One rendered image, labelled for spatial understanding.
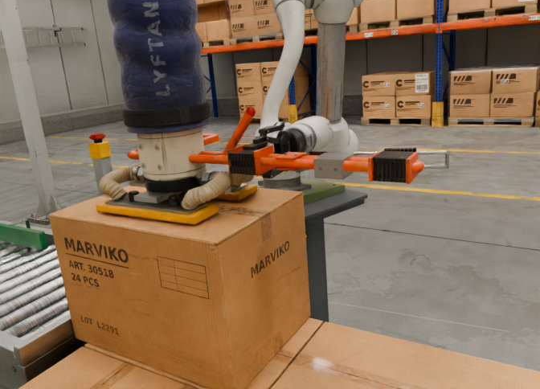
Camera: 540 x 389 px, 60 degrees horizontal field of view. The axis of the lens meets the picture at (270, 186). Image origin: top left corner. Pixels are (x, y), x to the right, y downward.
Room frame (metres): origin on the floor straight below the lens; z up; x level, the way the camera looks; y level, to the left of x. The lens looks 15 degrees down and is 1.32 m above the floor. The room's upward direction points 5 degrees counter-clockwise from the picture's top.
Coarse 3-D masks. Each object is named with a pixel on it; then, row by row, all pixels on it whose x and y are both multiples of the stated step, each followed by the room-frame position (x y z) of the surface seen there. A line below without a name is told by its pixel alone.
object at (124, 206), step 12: (132, 192) 1.20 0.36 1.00; (108, 204) 1.21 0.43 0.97; (120, 204) 1.19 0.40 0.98; (132, 204) 1.17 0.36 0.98; (144, 204) 1.16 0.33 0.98; (156, 204) 1.15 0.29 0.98; (168, 204) 1.15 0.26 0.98; (180, 204) 1.14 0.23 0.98; (204, 204) 1.12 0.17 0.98; (144, 216) 1.12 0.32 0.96; (156, 216) 1.10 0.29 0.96; (168, 216) 1.08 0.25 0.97; (180, 216) 1.06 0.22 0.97; (192, 216) 1.05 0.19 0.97; (204, 216) 1.07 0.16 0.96
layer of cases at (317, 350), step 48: (336, 336) 1.16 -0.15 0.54; (384, 336) 1.14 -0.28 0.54; (48, 384) 1.05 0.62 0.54; (96, 384) 1.04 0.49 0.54; (144, 384) 1.02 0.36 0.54; (192, 384) 1.01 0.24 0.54; (288, 384) 0.98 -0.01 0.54; (336, 384) 0.96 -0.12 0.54; (384, 384) 0.95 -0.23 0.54; (432, 384) 0.93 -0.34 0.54; (480, 384) 0.92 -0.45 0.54; (528, 384) 0.91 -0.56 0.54
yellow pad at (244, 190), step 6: (240, 186) 1.26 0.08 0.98; (246, 186) 1.27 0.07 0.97; (252, 186) 1.27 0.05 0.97; (234, 192) 1.23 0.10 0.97; (240, 192) 1.22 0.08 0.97; (246, 192) 1.24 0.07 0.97; (252, 192) 1.26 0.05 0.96; (216, 198) 1.24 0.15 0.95; (222, 198) 1.23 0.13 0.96; (228, 198) 1.22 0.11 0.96; (234, 198) 1.21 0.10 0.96; (240, 198) 1.21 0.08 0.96
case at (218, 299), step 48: (288, 192) 1.28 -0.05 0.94; (96, 240) 1.16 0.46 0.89; (144, 240) 1.06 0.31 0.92; (192, 240) 0.98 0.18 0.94; (240, 240) 1.01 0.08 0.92; (288, 240) 1.19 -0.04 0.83; (96, 288) 1.18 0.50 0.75; (144, 288) 1.07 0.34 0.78; (192, 288) 0.99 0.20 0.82; (240, 288) 0.99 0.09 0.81; (288, 288) 1.17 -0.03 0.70; (96, 336) 1.20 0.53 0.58; (144, 336) 1.09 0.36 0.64; (192, 336) 1.00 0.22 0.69; (240, 336) 0.98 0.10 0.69; (288, 336) 1.16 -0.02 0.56; (240, 384) 0.96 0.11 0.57
